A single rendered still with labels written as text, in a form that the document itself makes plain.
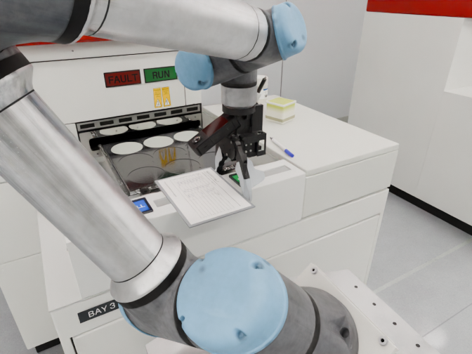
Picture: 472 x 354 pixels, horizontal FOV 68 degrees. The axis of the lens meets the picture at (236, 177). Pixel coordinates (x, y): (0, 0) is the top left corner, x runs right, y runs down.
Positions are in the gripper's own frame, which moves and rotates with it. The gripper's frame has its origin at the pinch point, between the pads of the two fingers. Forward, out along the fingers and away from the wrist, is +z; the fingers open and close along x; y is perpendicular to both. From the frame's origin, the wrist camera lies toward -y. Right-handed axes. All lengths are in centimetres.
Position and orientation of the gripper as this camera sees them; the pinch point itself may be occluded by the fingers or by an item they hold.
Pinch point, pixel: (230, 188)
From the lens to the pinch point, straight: 82.8
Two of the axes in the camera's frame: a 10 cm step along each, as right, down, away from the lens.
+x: -4.9, -4.1, 7.7
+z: 0.0, 8.8, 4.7
